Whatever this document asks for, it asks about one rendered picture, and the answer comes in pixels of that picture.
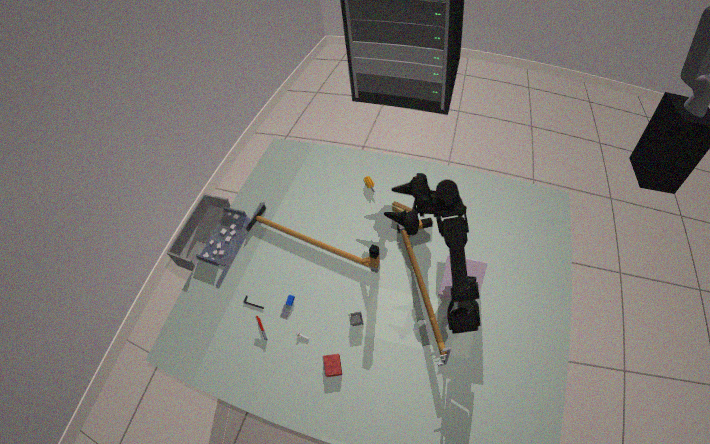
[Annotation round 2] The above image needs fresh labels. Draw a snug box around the red rectangular block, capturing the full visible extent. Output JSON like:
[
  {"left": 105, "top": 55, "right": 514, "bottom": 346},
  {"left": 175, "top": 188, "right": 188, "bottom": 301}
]
[{"left": 323, "top": 354, "right": 342, "bottom": 377}]

